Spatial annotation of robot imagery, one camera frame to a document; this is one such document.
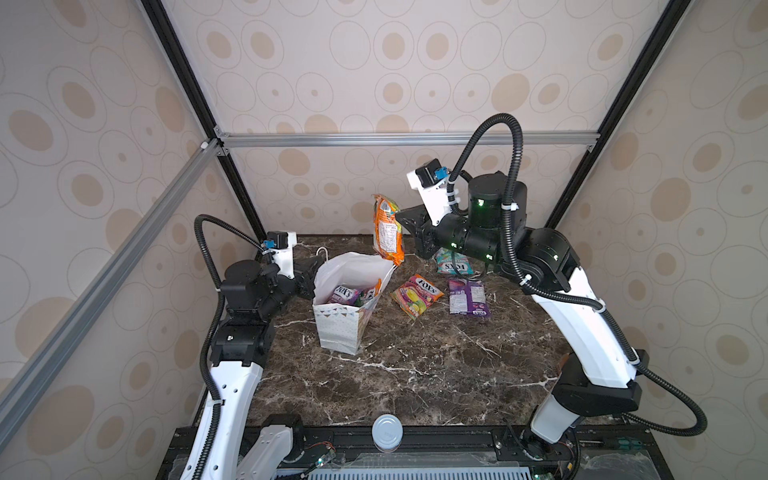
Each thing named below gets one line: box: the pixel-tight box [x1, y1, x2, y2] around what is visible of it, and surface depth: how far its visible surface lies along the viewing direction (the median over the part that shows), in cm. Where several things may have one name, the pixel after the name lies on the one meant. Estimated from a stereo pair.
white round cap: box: [371, 413, 403, 453], surface depth 73 cm
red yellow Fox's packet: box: [371, 194, 405, 267], surface depth 56 cm
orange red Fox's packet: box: [390, 274, 445, 321], surface depth 101 cm
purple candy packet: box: [448, 278, 488, 317], surface depth 99 cm
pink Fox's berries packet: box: [327, 285, 364, 306], surface depth 86 cm
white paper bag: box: [313, 247, 398, 356], surface depth 79 cm
